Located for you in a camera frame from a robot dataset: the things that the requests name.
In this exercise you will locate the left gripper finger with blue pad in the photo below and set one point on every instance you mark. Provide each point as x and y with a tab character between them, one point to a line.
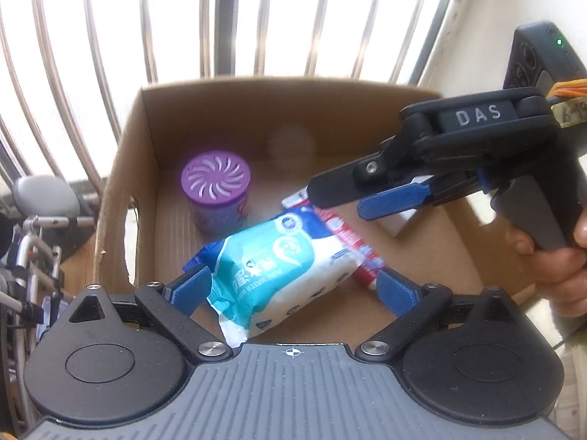
169	307
415	308

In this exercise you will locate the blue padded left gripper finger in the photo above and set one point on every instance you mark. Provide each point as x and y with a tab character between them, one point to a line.
373	207

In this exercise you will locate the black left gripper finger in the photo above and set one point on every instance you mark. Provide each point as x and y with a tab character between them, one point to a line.
364	177

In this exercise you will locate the white rectangular soap box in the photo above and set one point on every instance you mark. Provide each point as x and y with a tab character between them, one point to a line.
403	222

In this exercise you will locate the red toothpaste tube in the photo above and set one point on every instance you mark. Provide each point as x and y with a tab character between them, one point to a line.
370	261

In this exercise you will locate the teal white wet wipes pack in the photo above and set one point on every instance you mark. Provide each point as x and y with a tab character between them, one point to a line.
266	273

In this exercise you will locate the purple lid air freshener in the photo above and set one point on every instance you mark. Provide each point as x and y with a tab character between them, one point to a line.
216	185

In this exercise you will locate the person's right hand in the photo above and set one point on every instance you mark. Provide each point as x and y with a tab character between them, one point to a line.
559	276

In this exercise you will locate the brown cardboard box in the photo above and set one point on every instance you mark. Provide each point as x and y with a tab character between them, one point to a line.
288	129

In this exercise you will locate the folded wheelchair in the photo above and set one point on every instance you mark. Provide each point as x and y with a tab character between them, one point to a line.
49	224

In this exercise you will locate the metal window bars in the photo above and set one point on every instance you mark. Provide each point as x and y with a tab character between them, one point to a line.
70	69

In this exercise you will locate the black camera box green light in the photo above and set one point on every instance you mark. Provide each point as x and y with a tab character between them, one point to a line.
540	56

